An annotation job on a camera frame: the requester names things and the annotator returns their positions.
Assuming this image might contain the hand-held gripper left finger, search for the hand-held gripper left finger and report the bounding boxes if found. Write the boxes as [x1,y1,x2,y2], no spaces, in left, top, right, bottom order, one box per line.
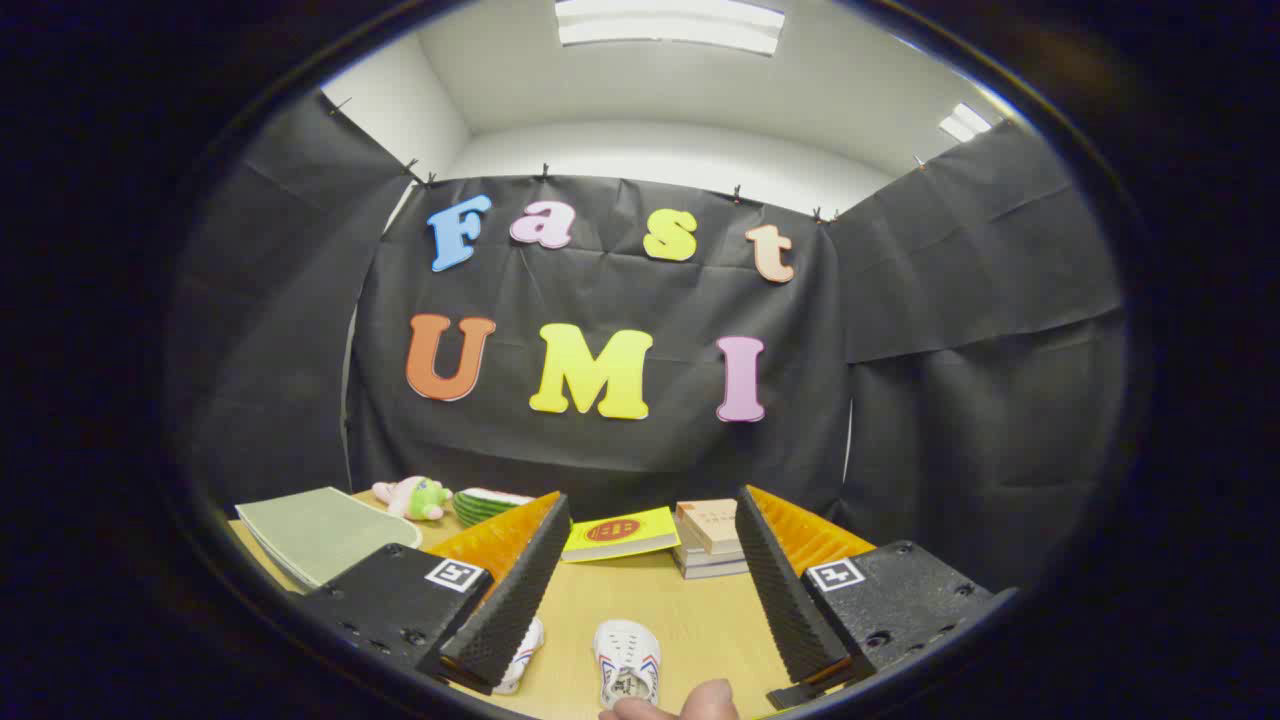
[300,490,573,698]

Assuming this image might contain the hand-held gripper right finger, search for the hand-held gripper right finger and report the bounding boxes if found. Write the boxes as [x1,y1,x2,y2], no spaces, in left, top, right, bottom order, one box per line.
[735,485,1019,713]

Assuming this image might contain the white canvas shoe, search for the white canvas shoe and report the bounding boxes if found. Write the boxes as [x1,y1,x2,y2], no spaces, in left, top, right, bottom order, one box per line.
[593,620,662,710]
[493,617,546,696]

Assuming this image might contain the cream fabric storage box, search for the cream fabric storage box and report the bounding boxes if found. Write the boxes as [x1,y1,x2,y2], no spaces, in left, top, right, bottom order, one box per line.
[235,487,423,591]

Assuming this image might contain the beige book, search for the beige book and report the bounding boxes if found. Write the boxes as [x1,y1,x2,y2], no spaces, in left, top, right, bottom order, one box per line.
[676,498,746,557]

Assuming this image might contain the watermelon slice plush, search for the watermelon slice plush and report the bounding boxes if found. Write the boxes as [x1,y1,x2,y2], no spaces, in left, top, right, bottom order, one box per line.
[452,487,536,529]

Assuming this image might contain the yellow book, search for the yellow book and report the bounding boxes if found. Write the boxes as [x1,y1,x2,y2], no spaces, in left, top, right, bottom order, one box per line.
[562,506,683,564]

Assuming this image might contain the pink and green plush toy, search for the pink and green plush toy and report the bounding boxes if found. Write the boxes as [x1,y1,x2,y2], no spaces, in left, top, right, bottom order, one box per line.
[372,476,453,522]

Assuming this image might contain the black backdrop cloth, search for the black backdrop cloth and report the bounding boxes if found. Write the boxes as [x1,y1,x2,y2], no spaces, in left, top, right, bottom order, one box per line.
[165,90,1126,593]

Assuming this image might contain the small ceiling light panel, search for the small ceiling light panel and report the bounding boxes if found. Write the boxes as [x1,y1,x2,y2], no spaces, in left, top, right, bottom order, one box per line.
[938,102,994,144]

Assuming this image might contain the long ceiling light panel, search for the long ceiling light panel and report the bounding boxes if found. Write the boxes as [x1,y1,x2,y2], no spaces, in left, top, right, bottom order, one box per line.
[555,0,787,57]

